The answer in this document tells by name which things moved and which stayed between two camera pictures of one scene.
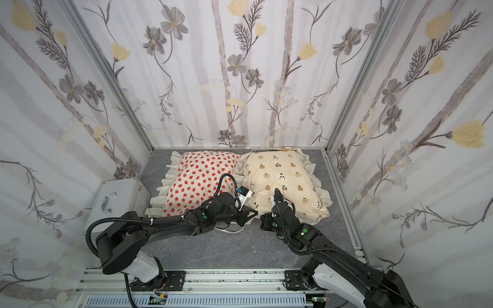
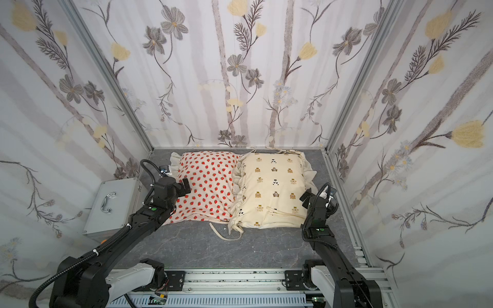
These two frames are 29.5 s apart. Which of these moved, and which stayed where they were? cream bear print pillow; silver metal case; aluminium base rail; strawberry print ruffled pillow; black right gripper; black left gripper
Moved: black right gripper; black left gripper
Stayed: cream bear print pillow; silver metal case; aluminium base rail; strawberry print ruffled pillow
